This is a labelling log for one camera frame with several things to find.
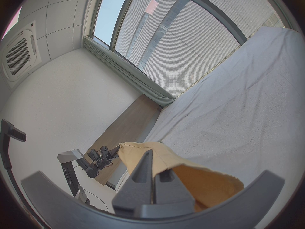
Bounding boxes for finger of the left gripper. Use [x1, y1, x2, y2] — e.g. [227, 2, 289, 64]
[112, 149, 153, 215]
[154, 168, 195, 211]

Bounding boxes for window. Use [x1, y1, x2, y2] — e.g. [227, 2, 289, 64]
[89, 0, 293, 98]

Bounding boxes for grey-green curtain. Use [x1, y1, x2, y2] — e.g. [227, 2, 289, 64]
[83, 37, 177, 107]

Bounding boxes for tan shorts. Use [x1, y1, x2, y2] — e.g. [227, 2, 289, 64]
[118, 141, 244, 213]

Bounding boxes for bed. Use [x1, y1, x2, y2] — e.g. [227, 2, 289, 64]
[87, 26, 305, 214]

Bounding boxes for ceiling air conditioner vent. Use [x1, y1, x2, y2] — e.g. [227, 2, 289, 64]
[1, 21, 42, 89]

